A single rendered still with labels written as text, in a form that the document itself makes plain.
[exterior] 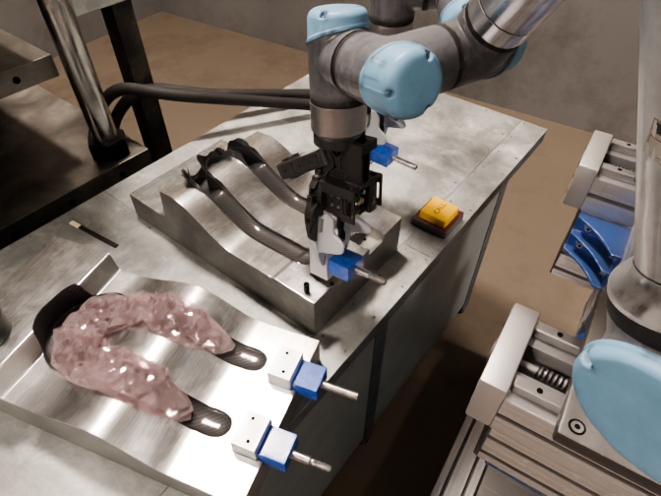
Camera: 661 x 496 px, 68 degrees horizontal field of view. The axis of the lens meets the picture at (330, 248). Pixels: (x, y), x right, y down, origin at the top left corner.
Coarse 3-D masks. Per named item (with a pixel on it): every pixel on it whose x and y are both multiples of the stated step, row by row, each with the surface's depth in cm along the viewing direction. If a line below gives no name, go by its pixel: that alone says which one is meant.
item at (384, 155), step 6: (390, 144) 99; (378, 150) 98; (384, 150) 98; (390, 150) 98; (396, 150) 98; (372, 156) 99; (378, 156) 98; (384, 156) 97; (390, 156) 97; (396, 156) 97; (372, 162) 101; (378, 162) 99; (384, 162) 98; (390, 162) 98; (402, 162) 97; (408, 162) 96; (414, 168) 96
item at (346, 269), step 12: (312, 252) 78; (348, 252) 78; (312, 264) 79; (336, 264) 76; (348, 264) 76; (360, 264) 78; (324, 276) 79; (336, 276) 77; (348, 276) 76; (372, 276) 75
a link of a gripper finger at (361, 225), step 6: (336, 222) 78; (342, 222) 78; (360, 222) 76; (366, 222) 75; (342, 228) 78; (348, 228) 79; (354, 228) 78; (360, 228) 77; (366, 228) 76; (342, 234) 79; (348, 234) 80; (348, 240) 80
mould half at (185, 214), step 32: (192, 160) 109; (224, 160) 97; (160, 192) 90; (192, 192) 90; (256, 192) 95; (160, 224) 100; (192, 224) 90; (224, 224) 89; (288, 224) 91; (384, 224) 90; (224, 256) 89; (256, 256) 85; (384, 256) 94; (256, 288) 88; (288, 288) 80; (320, 288) 80; (352, 288) 88; (320, 320) 83
